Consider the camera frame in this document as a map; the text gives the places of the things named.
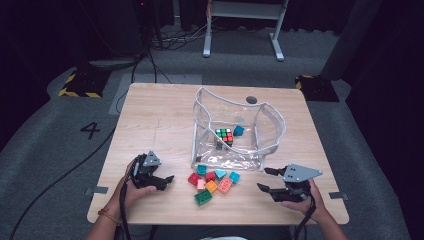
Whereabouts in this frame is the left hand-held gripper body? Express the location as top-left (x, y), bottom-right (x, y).
top-left (129, 150), bottom-right (163, 190)

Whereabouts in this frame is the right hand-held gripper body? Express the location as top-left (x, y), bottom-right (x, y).
top-left (273, 163), bottom-right (324, 203)

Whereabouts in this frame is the green toy brick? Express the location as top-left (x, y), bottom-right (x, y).
top-left (194, 189), bottom-right (213, 207)

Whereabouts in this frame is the salmon toy brick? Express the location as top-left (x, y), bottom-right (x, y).
top-left (217, 176), bottom-right (234, 195)

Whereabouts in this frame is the multicoloured puzzle cube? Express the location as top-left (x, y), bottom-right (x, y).
top-left (214, 127), bottom-right (234, 148)

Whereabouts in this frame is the person's left hand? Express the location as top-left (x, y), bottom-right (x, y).
top-left (109, 159), bottom-right (158, 214)

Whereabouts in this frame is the person's right hand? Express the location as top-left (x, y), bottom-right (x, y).
top-left (280, 179), bottom-right (330, 224)

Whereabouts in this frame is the grey tape strip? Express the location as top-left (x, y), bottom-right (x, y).
top-left (328, 191), bottom-right (350, 201)
top-left (84, 186), bottom-right (109, 196)

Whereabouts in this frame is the person's white clothing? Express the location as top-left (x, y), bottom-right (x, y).
top-left (199, 235), bottom-right (249, 240)

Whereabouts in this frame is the black yellow striped base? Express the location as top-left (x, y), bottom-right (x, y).
top-left (58, 68), bottom-right (111, 99)
top-left (294, 74), bottom-right (340, 103)

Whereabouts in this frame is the dark equipment stand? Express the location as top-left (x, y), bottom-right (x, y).
top-left (79, 0), bottom-right (151, 71)

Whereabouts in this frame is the grey column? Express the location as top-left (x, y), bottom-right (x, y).
top-left (319, 0), bottom-right (383, 81)

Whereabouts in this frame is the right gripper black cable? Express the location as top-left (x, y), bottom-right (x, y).
top-left (293, 193), bottom-right (318, 240)

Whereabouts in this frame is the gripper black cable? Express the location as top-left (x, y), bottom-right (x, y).
top-left (117, 181), bottom-right (133, 240)
top-left (293, 193), bottom-right (318, 240)

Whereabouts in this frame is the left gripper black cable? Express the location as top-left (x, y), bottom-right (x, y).
top-left (117, 181), bottom-right (133, 240)

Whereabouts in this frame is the orange bracelet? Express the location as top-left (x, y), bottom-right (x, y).
top-left (97, 208), bottom-right (121, 225)

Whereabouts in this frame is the long black floor cable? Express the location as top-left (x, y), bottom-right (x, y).
top-left (8, 126), bottom-right (118, 240)

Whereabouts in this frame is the thin black floor cable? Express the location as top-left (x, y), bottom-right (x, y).
top-left (114, 49), bottom-right (158, 114)

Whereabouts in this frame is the bundle of floor cables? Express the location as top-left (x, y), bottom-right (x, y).
top-left (146, 19), bottom-right (214, 51)

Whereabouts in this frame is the white metal stand frame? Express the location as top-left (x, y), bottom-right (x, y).
top-left (202, 0), bottom-right (290, 62)

